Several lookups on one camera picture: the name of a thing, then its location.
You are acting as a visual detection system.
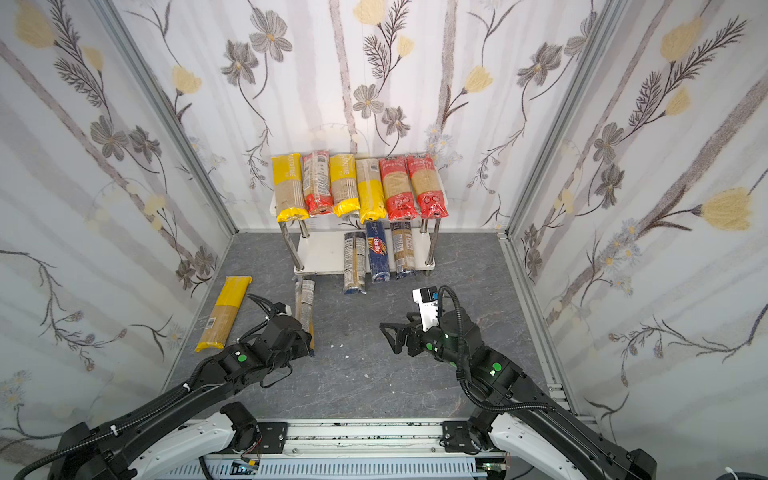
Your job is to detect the red slim spaghetti pack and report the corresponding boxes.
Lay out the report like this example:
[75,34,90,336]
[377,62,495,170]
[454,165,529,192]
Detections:
[302,150,334,217]

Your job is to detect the long yellow Pastatime bag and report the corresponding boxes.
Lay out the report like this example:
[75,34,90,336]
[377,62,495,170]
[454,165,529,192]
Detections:
[272,153,309,222]

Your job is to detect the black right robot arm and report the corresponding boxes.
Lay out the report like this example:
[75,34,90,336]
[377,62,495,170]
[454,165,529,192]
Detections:
[379,285,658,479]

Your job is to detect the short yellow Pastatime bag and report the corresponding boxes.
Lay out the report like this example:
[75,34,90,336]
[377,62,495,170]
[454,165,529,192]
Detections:
[329,154,360,218]

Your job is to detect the blue Barilla spaghetti pack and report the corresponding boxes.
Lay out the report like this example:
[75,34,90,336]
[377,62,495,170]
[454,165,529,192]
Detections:
[366,221,390,283]

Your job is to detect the yellow pasta bag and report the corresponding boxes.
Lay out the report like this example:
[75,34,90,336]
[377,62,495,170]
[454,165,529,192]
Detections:
[195,276,252,352]

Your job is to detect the white two-tier metal shelf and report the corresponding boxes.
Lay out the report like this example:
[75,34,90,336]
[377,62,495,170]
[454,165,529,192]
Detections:
[270,180,443,275]

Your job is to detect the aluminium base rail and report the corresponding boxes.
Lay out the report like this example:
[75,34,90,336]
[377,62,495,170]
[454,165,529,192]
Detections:
[113,417,601,480]

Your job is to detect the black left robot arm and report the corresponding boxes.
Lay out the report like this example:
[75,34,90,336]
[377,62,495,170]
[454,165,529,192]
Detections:
[15,294,312,479]

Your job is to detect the red spaghetti bag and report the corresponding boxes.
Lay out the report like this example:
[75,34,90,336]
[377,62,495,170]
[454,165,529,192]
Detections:
[379,157,419,221]
[406,155,449,219]

